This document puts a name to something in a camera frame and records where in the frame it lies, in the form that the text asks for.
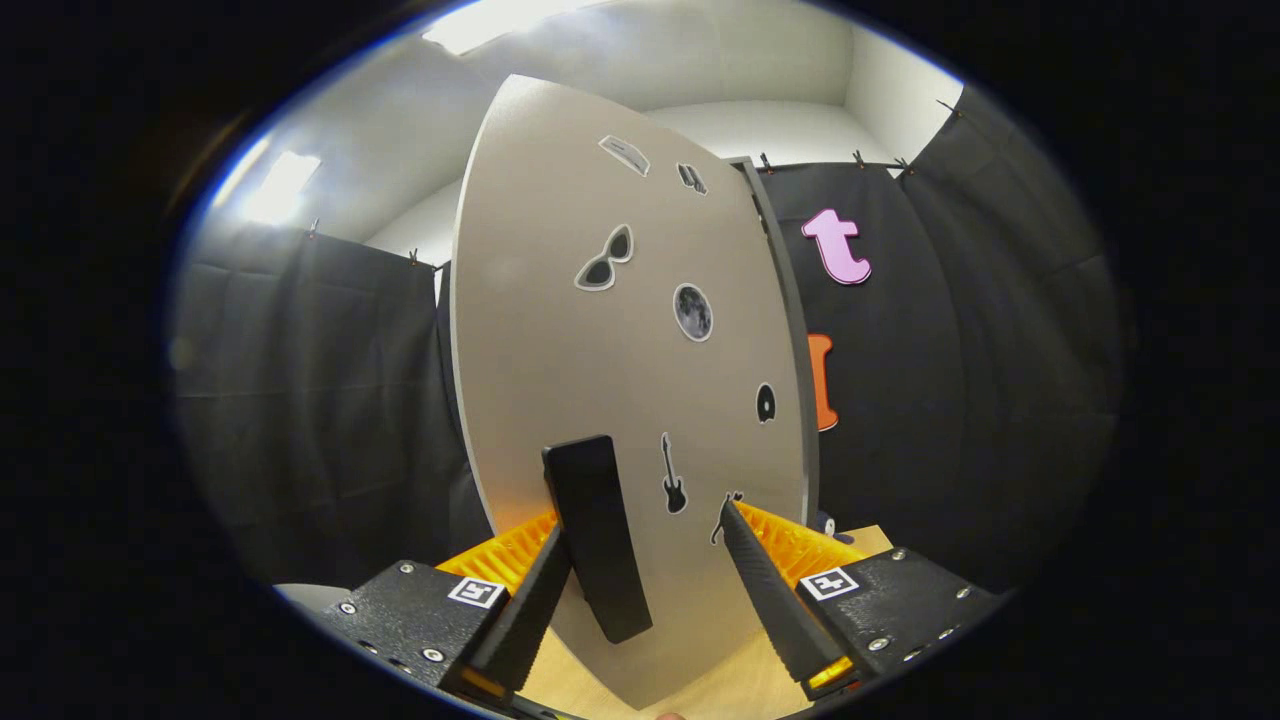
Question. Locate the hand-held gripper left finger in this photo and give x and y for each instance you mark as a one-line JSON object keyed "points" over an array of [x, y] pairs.
{"points": [[525, 620]]}

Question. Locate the beige shoe cabinet door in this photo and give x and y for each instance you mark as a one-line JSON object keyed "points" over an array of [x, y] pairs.
{"points": [[550, 300]]}

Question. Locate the row of black cloth clips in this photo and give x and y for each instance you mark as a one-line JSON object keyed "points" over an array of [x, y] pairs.
{"points": [[857, 160]]}

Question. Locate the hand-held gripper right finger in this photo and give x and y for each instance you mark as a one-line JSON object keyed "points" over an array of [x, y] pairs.
{"points": [[770, 600]]}

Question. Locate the black backdrop cloth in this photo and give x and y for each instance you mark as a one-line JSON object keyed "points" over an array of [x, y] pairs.
{"points": [[300, 400]]}

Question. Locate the small ceiling light panel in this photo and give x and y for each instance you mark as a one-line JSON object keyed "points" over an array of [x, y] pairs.
{"points": [[282, 185]]}

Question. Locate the dark grey shoe cabinet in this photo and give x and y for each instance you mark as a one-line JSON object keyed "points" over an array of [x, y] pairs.
{"points": [[798, 345]]}

